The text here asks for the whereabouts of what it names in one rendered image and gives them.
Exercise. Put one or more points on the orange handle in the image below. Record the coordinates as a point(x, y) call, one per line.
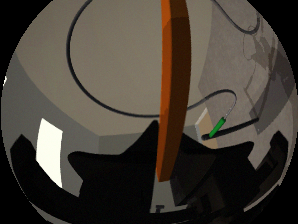
point(176, 63)

